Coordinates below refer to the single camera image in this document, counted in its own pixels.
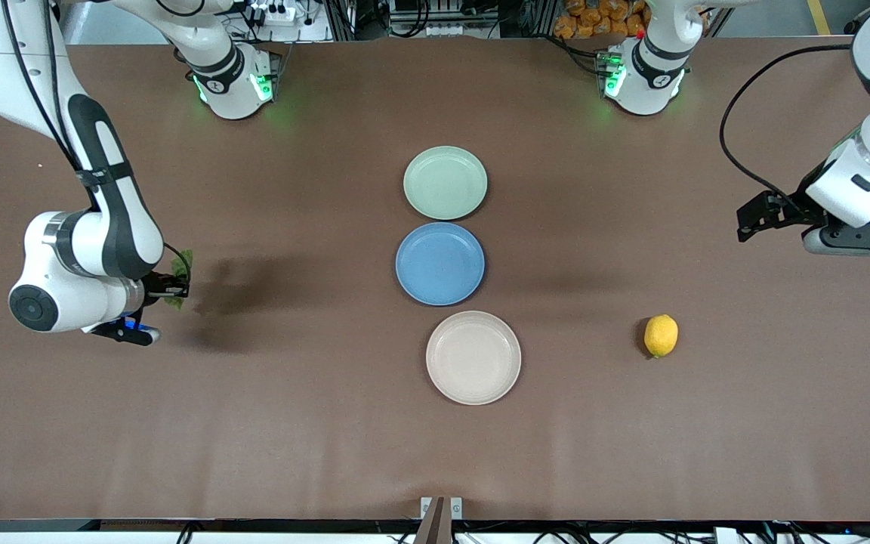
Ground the green lettuce leaf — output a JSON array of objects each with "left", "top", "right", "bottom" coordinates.
[{"left": 162, "top": 249, "right": 195, "bottom": 310}]

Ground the yellow lemon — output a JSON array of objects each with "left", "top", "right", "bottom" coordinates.
[{"left": 643, "top": 314, "right": 680, "bottom": 360}]

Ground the orange snack bag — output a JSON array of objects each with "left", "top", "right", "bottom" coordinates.
[{"left": 554, "top": 0, "right": 649, "bottom": 40}]

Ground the blue plate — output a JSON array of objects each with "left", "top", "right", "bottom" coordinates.
[{"left": 395, "top": 221, "right": 486, "bottom": 307}]

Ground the white power strip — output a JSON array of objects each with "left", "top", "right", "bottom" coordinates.
[{"left": 248, "top": 2, "right": 297, "bottom": 24}]

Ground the pale green plate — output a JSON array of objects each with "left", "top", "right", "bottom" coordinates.
[{"left": 403, "top": 145, "right": 489, "bottom": 221}]

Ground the beige plate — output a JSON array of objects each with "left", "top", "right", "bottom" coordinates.
[{"left": 425, "top": 310, "right": 523, "bottom": 406}]

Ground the dark equipment rack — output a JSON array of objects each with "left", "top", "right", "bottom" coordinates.
[{"left": 325, "top": 0, "right": 557, "bottom": 40}]

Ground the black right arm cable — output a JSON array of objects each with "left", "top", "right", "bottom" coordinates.
[{"left": 0, "top": 0, "right": 193, "bottom": 288}]

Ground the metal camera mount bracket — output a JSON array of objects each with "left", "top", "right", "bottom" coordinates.
[{"left": 420, "top": 496, "right": 464, "bottom": 544}]

